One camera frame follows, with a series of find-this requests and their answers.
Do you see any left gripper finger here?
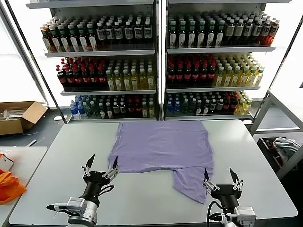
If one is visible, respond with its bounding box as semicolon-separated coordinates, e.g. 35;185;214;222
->
81;154;96;178
103;155;119;180

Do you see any red drink bottle white label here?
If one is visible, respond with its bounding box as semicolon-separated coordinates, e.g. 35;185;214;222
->
269;18;280;46
261;18;272;46

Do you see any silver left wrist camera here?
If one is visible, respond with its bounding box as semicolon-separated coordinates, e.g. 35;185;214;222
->
67;197;86;213

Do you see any grey crumpled cloth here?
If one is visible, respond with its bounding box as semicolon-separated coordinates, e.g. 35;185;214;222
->
272;137;301;154

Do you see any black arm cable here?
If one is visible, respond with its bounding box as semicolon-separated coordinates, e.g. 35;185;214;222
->
207;201;225;227
98;184;115;197

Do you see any tea bottle green neck label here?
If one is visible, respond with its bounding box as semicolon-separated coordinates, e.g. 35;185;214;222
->
87;23;98;51
206;20;216;47
50;26;61;52
168;20;178;47
77;24;89;52
215;20;225;47
196;20;207;47
68;24;79;52
178;20;187;47
187;20;197;47
59;25;70;52

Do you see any open cardboard box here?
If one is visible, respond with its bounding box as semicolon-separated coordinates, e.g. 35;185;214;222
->
0;101;49;135

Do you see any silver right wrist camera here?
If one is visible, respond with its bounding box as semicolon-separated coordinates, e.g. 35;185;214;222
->
234;206;257;223

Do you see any small white card box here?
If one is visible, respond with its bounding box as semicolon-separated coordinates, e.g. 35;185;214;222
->
0;156;14;171

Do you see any cola bottle red cap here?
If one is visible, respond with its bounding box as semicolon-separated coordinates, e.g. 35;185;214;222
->
73;66;83;88
65;66;76;88
199;63;209;86
98;66;107;88
89;66;99;88
81;66;91;88
167;64;176;86
191;63;201;86
207;63;217;86
56;67;68;88
183;63;192;86
175;64;184;86

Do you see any orange fabric bag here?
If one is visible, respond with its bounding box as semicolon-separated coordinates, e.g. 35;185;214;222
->
0;153;27;205

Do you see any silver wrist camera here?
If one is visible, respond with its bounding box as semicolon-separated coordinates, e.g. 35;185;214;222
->
234;206;257;223
67;197;86;213

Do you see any red cloth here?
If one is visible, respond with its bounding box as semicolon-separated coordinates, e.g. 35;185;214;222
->
265;139;285;166

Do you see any dark metal frame pole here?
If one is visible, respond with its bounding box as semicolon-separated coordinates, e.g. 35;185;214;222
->
4;0;67;124
250;21;303;120

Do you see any black storage bin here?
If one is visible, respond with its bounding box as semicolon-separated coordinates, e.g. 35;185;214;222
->
256;136;303;175

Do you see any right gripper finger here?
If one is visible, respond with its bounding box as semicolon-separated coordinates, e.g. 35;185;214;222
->
229;167;244;191
203;167;221;192

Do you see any grey metal frame table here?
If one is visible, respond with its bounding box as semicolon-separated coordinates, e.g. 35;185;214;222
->
248;88;303;179

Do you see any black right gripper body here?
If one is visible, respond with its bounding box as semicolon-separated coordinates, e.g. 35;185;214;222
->
210;184;242;210

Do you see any amber tea bottle white label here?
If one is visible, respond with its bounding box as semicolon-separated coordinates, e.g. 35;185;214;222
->
42;26;52;52

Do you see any dark bottle beige label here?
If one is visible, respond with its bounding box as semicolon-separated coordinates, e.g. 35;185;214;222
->
224;20;235;46
234;19;244;46

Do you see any grey metal shelving unit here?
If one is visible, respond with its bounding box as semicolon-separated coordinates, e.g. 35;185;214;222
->
25;0;160;124
161;0;292;122

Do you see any dark bottle blue white label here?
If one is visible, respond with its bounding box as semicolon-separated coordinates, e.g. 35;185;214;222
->
243;19;254;45
134;20;143;44
114;21;124;45
124;21;134;44
105;21;116;45
143;20;153;44
252;19;263;45
96;21;107;45

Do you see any white side table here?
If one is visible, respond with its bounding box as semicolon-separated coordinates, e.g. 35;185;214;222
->
0;146;48;225

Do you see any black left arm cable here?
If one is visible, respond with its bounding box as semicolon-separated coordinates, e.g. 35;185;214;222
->
98;184;115;197

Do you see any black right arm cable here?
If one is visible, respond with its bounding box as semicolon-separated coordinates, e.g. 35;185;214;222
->
207;201;225;227

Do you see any yellow juice bottle white cap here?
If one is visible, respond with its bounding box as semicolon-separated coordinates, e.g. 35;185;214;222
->
223;66;234;87
214;66;225;87
130;69;139;91
248;66;258;87
232;66;241;87
114;69;123;91
240;66;250;87
122;69;131;91
146;68;156;90
138;68;148;90
106;70;116;91
255;66;265;86

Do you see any purple t-shirt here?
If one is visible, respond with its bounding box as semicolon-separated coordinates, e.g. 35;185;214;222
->
108;121;215;205

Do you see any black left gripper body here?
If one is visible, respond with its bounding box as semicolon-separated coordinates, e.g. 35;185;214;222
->
82;170;114;201

